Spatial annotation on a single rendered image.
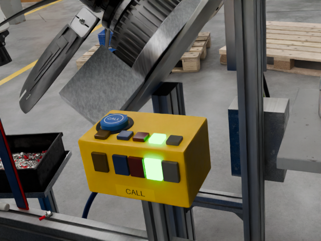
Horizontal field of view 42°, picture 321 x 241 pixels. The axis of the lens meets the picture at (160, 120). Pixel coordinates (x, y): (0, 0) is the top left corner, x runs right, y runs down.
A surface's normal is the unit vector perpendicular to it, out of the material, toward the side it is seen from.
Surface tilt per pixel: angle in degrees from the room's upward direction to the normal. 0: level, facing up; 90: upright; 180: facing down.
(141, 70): 99
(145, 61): 92
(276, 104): 0
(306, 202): 0
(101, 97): 55
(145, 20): 67
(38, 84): 39
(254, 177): 90
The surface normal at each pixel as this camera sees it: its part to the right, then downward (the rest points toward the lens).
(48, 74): -0.59, -0.46
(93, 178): -0.39, 0.45
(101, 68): 0.11, -0.17
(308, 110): -0.12, -0.89
